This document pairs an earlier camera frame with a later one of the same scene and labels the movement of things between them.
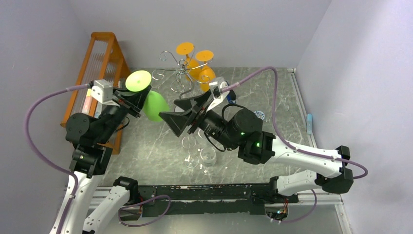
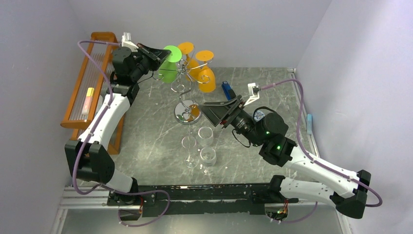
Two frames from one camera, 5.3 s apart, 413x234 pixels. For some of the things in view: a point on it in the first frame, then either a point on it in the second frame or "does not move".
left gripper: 129,100 to 156,56
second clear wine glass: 191,161 does not move
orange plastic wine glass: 192,68 does not move
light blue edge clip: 309,124 does not move
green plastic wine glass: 155,103 to 168,72
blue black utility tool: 231,97 does not move
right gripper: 198,114 to 230,112
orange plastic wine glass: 207,76 does not move
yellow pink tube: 87,102 does not move
